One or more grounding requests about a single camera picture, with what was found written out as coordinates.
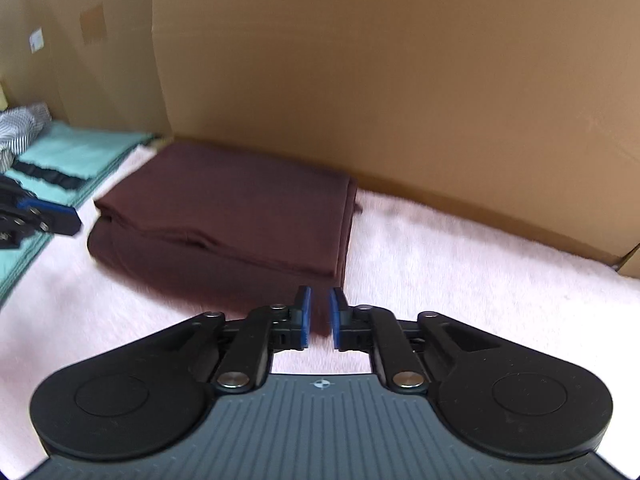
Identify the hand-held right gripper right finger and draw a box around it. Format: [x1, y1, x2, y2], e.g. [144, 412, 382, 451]
[328, 286, 501, 393]

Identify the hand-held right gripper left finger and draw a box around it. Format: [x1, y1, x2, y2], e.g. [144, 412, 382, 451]
[145, 286, 313, 393]

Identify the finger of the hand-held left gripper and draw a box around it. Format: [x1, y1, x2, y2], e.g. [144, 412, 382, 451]
[12, 195, 83, 236]

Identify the dark brown hoodie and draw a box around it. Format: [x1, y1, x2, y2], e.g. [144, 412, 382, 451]
[86, 141, 364, 337]

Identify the teal sheet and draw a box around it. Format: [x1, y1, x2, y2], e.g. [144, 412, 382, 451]
[0, 120, 157, 306]

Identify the striped garment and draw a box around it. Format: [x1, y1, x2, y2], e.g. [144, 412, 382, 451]
[0, 102, 53, 173]

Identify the pale fleece blanket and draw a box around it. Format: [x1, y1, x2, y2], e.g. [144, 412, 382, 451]
[0, 144, 640, 478]

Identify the cardboard side panel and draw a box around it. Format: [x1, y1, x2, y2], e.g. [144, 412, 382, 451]
[0, 0, 175, 133]

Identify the large cardboard box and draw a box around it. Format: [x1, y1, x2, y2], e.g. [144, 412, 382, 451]
[150, 0, 640, 267]

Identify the taped cardboard box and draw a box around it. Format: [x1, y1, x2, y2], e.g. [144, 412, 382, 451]
[617, 242, 640, 280]

